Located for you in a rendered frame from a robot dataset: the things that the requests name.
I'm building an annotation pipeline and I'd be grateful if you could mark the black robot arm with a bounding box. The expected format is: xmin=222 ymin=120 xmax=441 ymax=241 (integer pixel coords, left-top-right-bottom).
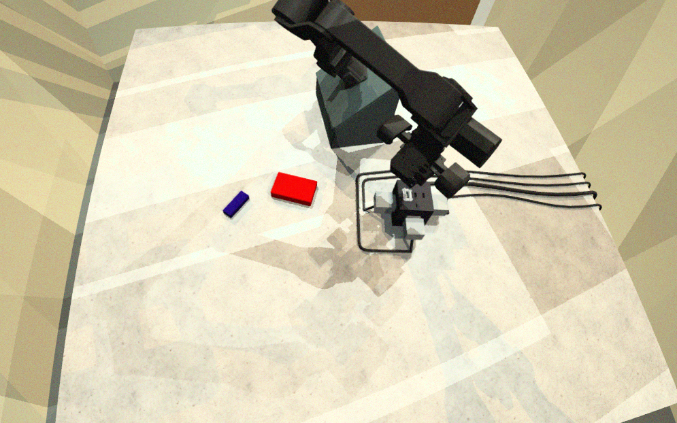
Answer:
xmin=271 ymin=0 xmax=503 ymax=186

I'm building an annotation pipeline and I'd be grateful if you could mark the red rectangular block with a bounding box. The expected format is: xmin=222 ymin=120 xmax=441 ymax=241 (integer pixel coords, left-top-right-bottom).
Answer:
xmin=271 ymin=172 xmax=317 ymax=206

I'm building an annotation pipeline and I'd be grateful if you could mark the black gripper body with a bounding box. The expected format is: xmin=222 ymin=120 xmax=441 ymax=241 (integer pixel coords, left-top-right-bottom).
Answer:
xmin=376 ymin=114 xmax=471 ymax=198

